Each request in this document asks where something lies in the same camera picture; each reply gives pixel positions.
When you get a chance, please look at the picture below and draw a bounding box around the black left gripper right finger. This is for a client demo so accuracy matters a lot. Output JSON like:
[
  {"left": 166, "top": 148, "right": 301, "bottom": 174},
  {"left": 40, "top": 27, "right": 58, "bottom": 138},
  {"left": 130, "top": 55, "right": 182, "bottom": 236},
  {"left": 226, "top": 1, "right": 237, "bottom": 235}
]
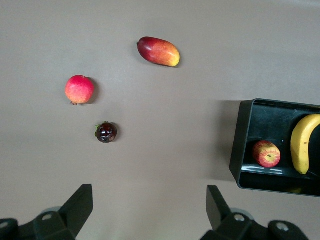
[{"left": 199, "top": 185, "right": 270, "bottom": 240}]

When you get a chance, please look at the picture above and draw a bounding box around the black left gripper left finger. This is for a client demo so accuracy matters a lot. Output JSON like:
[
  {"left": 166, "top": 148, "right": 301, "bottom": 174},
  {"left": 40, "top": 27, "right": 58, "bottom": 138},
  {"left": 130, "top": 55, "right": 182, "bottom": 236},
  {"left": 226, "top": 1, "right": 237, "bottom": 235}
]
[{"left": 19, "top": 184, "right": 94, "bottom": 240}]

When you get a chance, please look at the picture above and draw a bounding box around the red yellow apple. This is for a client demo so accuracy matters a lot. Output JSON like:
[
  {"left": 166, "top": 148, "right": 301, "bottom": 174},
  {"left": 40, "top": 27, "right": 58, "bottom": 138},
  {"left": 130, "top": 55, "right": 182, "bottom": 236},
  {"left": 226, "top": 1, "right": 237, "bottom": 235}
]
[{"left": 251, "top": 140, "right": 282, "bottom": 168}]

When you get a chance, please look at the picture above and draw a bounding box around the black plastic box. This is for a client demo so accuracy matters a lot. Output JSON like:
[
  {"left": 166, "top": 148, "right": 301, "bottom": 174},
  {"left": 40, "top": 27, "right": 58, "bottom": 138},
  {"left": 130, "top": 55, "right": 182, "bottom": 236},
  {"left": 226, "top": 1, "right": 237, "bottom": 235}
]
[{"left": 229, "top": 98, "right": 320, "bottom": 198}]

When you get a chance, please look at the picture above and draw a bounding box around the yellow banana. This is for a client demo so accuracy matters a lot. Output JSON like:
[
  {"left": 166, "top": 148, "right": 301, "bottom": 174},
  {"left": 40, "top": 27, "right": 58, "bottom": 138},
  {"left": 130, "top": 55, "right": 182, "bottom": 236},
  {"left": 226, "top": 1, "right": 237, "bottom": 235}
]
[{"left": 290, "top": 113, "right": 320, "bottom": 175}]

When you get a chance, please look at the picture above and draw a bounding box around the dark purple plum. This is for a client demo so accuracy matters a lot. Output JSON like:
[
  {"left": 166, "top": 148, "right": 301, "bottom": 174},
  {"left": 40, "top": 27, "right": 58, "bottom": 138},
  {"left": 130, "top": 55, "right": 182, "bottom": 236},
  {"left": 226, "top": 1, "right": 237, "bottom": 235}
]
[{"left": 93, "top": 121, "right": 118, "bottom": 144}]

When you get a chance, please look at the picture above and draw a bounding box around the red pomegranate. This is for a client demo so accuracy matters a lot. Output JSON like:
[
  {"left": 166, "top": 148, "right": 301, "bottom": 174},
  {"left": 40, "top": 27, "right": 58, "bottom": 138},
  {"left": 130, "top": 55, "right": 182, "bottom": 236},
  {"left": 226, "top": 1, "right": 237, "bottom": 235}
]
[{"left": 64, "top": 74, "right": 95, "bottom": 106}]

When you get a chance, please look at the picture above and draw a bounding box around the red yellow mango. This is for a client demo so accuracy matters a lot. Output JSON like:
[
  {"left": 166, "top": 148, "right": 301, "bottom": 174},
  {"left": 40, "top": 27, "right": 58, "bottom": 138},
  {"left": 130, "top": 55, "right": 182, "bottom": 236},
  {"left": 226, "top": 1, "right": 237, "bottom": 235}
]
[{"left": 136, "top": 36, "right": 181, "bottom": 68}]

